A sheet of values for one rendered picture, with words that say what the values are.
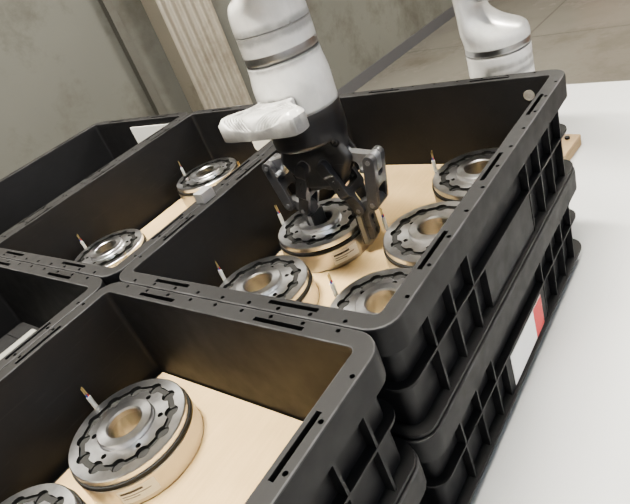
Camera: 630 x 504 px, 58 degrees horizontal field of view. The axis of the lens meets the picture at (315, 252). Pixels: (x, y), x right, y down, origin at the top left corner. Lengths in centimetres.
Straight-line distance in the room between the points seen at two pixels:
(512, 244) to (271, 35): 28
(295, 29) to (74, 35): 235
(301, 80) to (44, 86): 228
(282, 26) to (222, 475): 36
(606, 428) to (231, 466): 32
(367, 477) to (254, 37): 35
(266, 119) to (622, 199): 53
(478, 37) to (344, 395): 64
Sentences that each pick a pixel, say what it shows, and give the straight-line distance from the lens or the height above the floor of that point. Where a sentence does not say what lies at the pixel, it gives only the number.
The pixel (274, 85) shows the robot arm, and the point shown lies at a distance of 52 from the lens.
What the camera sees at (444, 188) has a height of 86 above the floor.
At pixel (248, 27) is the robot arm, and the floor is 108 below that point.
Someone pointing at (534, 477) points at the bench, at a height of 70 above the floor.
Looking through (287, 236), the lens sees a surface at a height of 86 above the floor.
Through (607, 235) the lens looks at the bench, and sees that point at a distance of 79.
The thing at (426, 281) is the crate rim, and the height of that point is 93.
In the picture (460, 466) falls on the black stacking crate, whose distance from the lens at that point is 51.
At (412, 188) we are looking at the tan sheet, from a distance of 70.
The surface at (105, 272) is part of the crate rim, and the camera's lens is 57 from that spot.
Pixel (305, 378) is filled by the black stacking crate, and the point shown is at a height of 88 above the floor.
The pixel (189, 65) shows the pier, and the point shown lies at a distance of 297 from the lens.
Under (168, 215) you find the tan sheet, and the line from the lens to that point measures 90.
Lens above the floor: 115
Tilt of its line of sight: 30 degrees down
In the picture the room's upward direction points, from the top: 22 degrees counter-clockwise
